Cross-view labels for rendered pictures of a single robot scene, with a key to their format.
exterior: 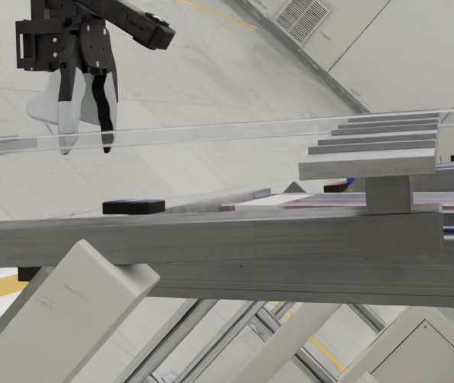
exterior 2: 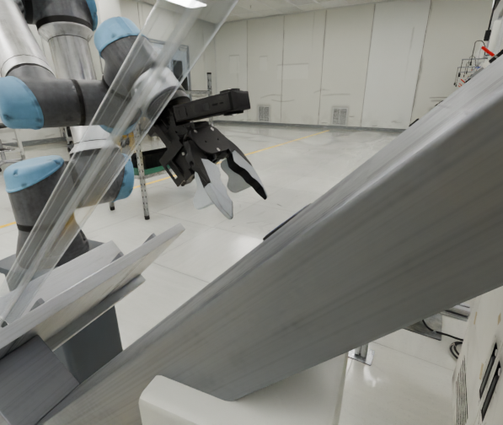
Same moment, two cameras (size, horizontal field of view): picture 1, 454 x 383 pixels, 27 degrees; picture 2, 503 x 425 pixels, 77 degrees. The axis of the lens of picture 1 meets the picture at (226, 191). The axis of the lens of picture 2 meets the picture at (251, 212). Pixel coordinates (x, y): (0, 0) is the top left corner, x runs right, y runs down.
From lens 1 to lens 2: 0.61 m
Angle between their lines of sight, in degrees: 19
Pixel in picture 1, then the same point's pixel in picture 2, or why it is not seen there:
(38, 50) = (180, 167)
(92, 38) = (203, 136)
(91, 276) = not seen: outside the picture
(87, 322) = not seen: outside the picture
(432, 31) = (387, 87)
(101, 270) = not seen: outside the picture
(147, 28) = (224, 99)
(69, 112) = (214, 189)
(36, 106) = (198, 200)
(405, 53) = (382, 100)
